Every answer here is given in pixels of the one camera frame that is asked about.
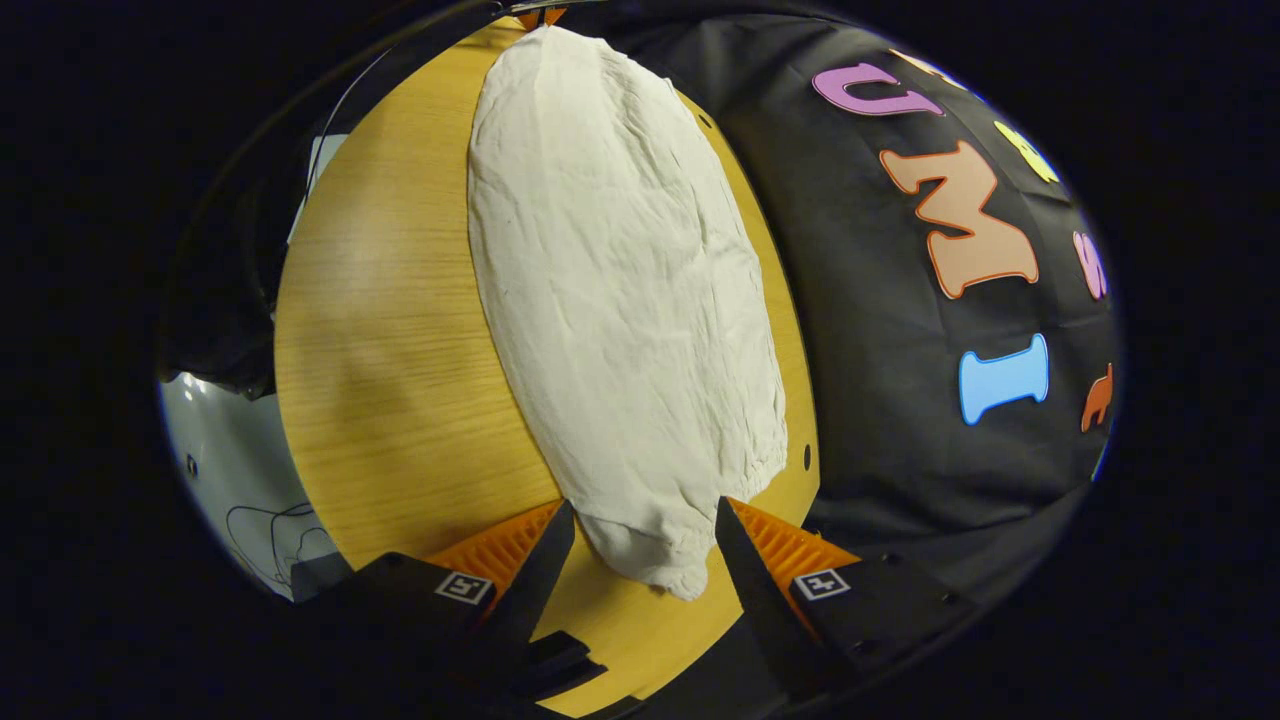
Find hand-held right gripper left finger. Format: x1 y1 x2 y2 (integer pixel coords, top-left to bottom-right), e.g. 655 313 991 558
290 498 579 701

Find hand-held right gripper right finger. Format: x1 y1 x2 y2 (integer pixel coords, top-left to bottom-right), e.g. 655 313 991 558
714 495 981 701

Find white jeans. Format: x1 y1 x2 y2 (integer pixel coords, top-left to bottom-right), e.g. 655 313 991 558
467 25 789 603

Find black backdrop cloth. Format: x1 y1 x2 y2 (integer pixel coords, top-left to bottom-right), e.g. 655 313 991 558
570 5 1123 601

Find thin black cable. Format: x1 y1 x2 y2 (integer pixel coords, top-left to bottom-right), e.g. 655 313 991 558
225 500 326 591

